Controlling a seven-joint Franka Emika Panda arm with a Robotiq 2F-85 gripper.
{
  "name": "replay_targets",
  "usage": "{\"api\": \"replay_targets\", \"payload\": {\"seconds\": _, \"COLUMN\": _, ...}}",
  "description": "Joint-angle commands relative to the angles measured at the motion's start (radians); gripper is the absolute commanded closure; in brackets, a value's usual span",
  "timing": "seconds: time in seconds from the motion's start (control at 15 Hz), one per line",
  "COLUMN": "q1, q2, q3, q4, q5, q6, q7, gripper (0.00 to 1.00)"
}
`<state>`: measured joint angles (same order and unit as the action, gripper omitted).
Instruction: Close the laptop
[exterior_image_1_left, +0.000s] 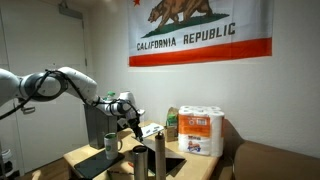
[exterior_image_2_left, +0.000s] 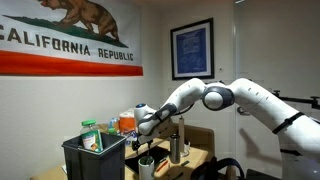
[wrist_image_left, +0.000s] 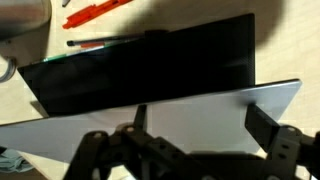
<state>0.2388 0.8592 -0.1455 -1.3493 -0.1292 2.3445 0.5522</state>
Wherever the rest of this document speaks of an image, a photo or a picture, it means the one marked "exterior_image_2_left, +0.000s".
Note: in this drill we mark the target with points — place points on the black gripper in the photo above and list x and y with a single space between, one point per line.
141 142

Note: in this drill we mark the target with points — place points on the dark grey laptop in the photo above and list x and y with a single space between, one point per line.
156 155

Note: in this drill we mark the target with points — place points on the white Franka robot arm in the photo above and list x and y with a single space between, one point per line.
253 96

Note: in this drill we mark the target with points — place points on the white mug green logo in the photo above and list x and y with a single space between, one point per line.
146 168

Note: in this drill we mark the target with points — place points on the red pen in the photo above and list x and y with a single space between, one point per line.
162 166

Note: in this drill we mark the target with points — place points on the orange box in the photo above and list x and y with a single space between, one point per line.
127 124

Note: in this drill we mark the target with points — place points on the steel thermos bottle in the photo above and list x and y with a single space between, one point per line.
174 150

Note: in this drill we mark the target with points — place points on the green canister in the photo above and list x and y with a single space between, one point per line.
113 125

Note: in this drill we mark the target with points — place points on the tall steel cylinder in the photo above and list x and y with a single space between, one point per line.
181 133

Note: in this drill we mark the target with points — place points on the small black marker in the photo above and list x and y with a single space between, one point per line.
185 163

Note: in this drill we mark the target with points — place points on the dark grey plastic bin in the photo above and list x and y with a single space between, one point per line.
96 160

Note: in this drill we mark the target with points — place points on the green capped plastic bottle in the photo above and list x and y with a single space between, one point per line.
90 136

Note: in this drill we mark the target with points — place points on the framed blue blueprint picture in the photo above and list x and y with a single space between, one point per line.
192 49

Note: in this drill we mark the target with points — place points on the California Republic bear flag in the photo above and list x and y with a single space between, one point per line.
66 36

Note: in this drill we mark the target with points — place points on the white door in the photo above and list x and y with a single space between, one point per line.
276 50

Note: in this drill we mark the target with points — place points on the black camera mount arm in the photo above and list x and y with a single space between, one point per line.
300 99

